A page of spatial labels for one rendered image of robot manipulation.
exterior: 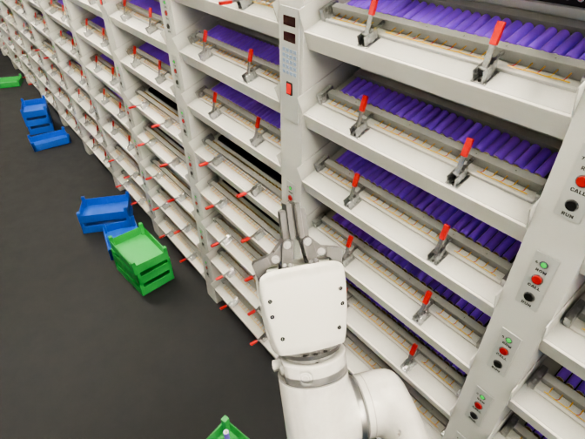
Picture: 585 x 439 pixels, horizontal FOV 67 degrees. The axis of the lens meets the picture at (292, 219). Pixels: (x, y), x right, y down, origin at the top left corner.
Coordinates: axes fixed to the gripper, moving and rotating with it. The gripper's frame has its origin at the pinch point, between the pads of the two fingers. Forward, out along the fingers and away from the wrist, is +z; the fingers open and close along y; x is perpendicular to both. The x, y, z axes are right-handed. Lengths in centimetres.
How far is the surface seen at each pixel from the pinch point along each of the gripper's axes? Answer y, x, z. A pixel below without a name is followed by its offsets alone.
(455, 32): 39, -26, 25
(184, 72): -10, -122, 44
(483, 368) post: 43, -32, -43
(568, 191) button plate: 44.3, -7.7, -3.4
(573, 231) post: 45.6, -8.6, -9.9
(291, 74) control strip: 16, -61, 28
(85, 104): -84, -302, 67
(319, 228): 23, -81, -15
